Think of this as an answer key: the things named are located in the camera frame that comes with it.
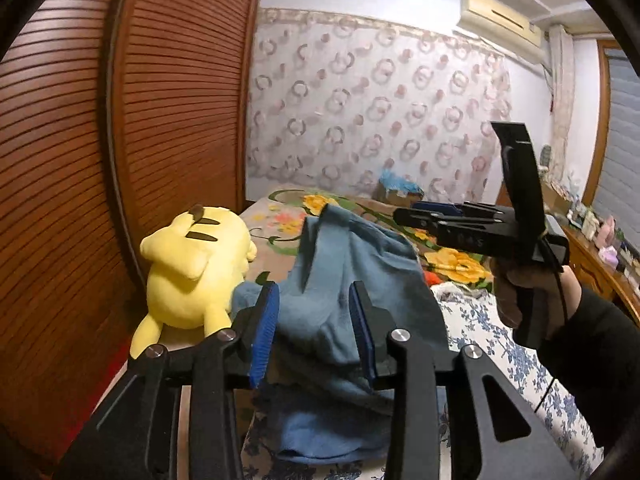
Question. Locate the cardboard box with blue cloth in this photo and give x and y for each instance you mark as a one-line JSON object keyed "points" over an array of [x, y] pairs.
{"points": [[400, 192]]}

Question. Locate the colourful flower blanket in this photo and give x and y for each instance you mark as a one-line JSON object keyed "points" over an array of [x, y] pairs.
{"points": [[460, 265]]}

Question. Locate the beige tied curtain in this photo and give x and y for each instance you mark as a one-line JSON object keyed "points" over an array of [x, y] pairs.
{"points": [[561, 100]]}

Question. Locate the teal pants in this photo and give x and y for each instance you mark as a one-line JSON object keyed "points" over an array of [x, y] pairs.
{"points": [[325, 285]]}

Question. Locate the wooden louvred wardrobe door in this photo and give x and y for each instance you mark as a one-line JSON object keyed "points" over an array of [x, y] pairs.
{"points": [[65, 160]]}

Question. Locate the pink tissue box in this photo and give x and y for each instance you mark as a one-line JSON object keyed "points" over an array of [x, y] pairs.
{"points": [[610, 256]]}

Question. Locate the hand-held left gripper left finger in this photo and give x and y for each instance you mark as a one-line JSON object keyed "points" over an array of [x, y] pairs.
{"points": [[262, 330]]}

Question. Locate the wooden sideboard cabinet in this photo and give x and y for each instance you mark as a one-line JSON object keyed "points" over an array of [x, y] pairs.
{"points": [[595, 270]]}

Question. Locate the white blue floral blanket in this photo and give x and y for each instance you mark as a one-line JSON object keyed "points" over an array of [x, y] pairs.
{"points": [[480, 325]]}

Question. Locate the person's right forearm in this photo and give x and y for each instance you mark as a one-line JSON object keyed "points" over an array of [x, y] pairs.
{"points": [[595, 360]]}

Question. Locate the yellow plush toy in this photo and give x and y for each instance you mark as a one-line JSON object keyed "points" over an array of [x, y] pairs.
{"points": [[195, 270]]}

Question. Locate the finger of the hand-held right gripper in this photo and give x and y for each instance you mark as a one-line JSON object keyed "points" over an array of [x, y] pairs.
{"points": [[437, 206], [415, 219]]}

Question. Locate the white air conditioner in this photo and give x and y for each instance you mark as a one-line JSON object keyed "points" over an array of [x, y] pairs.
{"points": [[505, 22]]}

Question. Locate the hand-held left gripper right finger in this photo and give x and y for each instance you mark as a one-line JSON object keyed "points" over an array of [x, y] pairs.
{"points": [[361, 330]]}

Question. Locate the person's right hand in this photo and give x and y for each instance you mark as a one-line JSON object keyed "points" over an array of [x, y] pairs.
{"points": [[507, 297]]}

